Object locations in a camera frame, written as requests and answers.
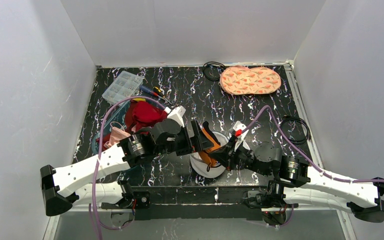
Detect dark red bra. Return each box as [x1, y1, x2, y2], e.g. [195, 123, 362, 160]
[124, 100, 168, 133]

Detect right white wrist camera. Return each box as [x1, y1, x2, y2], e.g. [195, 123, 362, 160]
[231, 121, 250, 151]

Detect teal plastic bin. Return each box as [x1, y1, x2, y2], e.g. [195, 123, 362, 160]
[91, 95, 167, 155]

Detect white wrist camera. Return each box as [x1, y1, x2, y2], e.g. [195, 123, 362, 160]
[167, 105, 186, 127]
[231, 121, 250, 151]

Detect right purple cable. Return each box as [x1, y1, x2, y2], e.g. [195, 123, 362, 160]
[235, 105, 384, 229]

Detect black cable coil at back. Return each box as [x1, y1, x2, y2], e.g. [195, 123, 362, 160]
[202, 61, 228, 82]

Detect blue red handled screwdriver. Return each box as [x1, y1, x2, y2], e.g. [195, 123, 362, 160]
[139, 85, 159, 97]

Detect black cable coil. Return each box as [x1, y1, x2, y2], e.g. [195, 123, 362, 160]
[202, 61, 228, 82]
[280, 115, 311, 145]

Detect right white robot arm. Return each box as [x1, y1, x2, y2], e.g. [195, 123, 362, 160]
[209, 136, 384, 223]

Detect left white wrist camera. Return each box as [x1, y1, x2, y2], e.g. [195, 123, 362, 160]
[167, 105, 186, 127]

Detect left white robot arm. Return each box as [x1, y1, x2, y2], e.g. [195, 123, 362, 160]
[40, 119, 216, 217]

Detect black cable coil at right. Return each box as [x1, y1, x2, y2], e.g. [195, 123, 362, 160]
[280, 115, 311, 145]

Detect purple cable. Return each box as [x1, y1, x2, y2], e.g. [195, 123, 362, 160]
[235, 105, 384, 229]
[88, 96, 170, 240]

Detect pink clothes in bin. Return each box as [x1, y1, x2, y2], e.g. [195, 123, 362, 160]
[102, 121, 131, 150]

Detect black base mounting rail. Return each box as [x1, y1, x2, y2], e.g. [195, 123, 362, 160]
[100, 185, 299, 222]

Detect aluminium frame rail right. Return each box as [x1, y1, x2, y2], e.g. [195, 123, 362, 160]
[283, 59, 324, 169]

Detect clear plastic screw organizer box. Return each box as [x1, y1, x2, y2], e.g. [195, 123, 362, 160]
[102, 70, 144, 105]

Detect yellow handled screwdriver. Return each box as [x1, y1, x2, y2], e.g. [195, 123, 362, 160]
[130, 86, 173, 105]

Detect orange bra with black straps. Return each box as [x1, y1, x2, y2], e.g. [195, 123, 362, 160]
[198, 120, 223, 173]

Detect strawberry print mesh laundry bag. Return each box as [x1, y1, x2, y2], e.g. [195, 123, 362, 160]
[219, 65, 282, 95]

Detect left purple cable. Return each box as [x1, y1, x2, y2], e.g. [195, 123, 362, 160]
[88, 96, 170, 240]

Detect white mesh laundry basket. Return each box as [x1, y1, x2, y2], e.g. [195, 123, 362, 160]
[189, 131, 229, 179]

